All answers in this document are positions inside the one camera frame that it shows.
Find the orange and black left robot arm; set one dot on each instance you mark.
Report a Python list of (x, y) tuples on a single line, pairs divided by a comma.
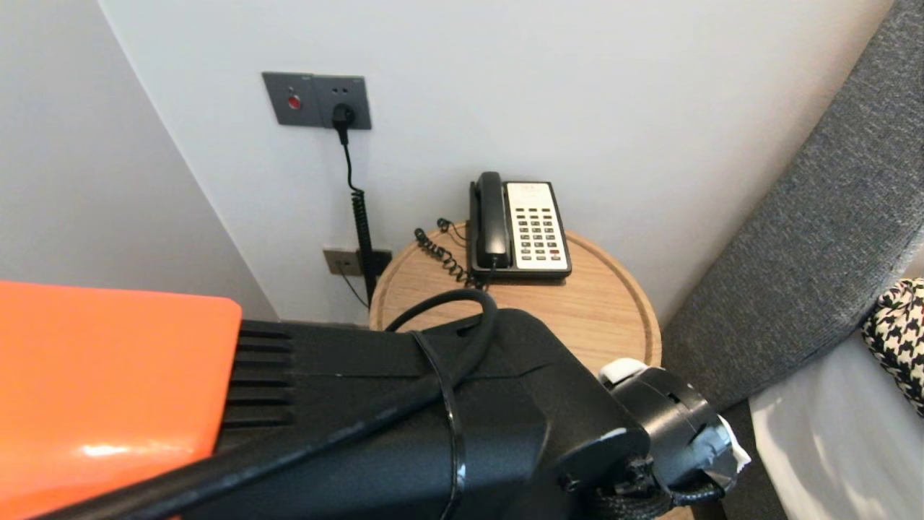
[(108, 375)]

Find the black telephone handset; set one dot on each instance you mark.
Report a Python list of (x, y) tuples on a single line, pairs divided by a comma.
[(493, 215)]

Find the black and white desk telephone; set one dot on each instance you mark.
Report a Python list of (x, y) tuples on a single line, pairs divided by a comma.
[(538, 230)]

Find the round wooden side table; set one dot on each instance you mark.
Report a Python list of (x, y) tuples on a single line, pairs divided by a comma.
[(592, 310)]

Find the black power plug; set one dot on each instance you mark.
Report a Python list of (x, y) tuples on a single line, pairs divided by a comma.
[(343, 115)]

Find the grey upholstered headboard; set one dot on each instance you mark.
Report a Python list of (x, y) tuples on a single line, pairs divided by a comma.
[(794, 253)]

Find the white bed sheet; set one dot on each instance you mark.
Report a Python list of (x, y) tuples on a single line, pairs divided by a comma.
[(852, 448)]

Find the black white houndstooth pillow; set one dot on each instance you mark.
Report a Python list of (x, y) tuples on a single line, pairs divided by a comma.
[(899, 332)]

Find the dark wall outlet plate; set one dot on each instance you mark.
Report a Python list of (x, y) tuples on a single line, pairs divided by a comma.
[(383, 258)]

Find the beige wall data outlet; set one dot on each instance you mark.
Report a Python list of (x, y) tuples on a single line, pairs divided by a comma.
[(338, 261)]

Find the grey wall socket panel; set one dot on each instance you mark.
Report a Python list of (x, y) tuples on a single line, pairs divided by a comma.
[(287, 88)]

